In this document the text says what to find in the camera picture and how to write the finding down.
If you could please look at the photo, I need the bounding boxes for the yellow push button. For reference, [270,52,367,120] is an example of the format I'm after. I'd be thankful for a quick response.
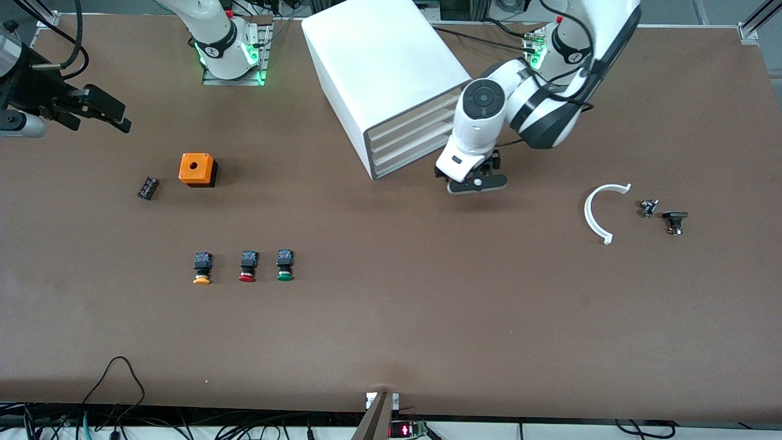
[192,252,214,285]

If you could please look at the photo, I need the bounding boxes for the red push button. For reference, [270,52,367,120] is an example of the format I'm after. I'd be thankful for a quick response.
[238,250,260,284]

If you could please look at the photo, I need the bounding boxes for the orange box with hole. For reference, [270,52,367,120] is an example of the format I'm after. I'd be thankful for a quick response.
[178,153,218,188]

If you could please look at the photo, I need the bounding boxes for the small red display device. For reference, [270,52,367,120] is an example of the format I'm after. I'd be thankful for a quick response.
[388,420,428,439]

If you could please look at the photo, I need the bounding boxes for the aluminium frame profile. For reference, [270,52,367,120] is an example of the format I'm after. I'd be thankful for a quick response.
[18,0,60,28]
[737,0,782,40]

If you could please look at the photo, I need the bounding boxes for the white plastic half ring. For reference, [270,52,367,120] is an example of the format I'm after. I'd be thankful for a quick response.
[584,183,632,246]

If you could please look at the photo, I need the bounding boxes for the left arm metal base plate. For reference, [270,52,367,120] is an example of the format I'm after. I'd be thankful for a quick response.
[524,27,550,77]

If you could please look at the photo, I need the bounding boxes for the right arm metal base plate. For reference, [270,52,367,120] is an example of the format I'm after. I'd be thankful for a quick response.
[202,21,272,87]

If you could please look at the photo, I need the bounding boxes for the black cable behind cabinet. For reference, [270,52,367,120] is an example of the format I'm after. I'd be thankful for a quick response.
[431,26,541,54]

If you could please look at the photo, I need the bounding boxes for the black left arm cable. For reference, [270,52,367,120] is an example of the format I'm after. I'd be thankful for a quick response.
[538,0,602,114]

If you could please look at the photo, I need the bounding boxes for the small black bracket part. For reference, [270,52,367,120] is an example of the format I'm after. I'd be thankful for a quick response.
[662,211,689,237]

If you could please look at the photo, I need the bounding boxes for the thin black looped cable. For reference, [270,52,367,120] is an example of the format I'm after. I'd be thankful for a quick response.
[82,356,146,422]

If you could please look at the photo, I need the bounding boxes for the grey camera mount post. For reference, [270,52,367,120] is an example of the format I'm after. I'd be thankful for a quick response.
[351,391,399,440]

